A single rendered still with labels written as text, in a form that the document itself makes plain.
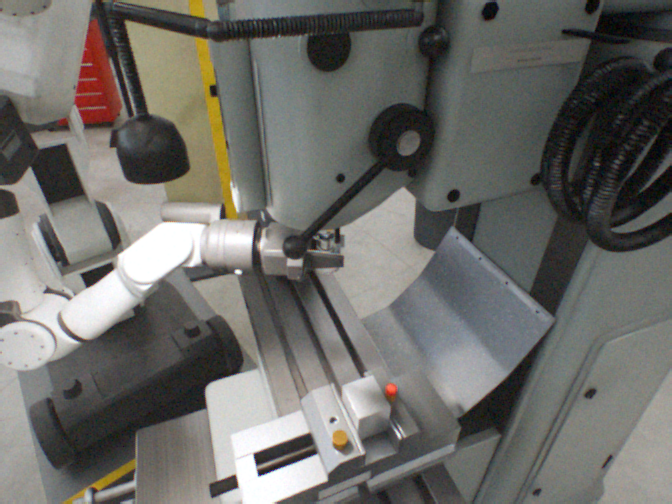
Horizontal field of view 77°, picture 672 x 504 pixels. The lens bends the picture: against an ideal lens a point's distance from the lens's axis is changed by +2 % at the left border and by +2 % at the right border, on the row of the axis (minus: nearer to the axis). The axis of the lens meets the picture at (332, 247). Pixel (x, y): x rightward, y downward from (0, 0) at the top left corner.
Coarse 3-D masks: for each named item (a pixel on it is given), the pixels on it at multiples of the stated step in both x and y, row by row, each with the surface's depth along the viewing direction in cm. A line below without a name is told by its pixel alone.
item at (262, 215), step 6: (252, 210) 108; (258, 210) 102; (264, 210) 98; (252, 216) 110; (258, 216) 104; (264, 216) 99; (270, 216) 95; (264, 222) 100; (270, 222) 95; (264, 228) 102; (306, 270) 108; (276, 276) 104; (282, 276) 105
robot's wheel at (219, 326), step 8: (208, 320) 143; (216, 320) 141; (224, 320) 141; (216, 328) 138; (224, 328) 139; (224, 336) 137; (232, 336) 138; (224, 344) 137; (232, 344) 138; (224, 352) 139; (232, 352) 138; (240, 352) 139; (224, 360) 148; (232, 360) 138; (240, 360) 141; (232, 368) 141
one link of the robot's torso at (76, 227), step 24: (72, 120) 93; (48, 144) 92; (72, 144) 95; (48, 168) 97; (72, 168) 101; (48, 192) 100; (72, 192) 104; (48, 216) 98; (72, 216) 101; (96, 216) 105; (48, 240) 102; (72, 240) 103; (96, 240) 107; (72, 264) 108
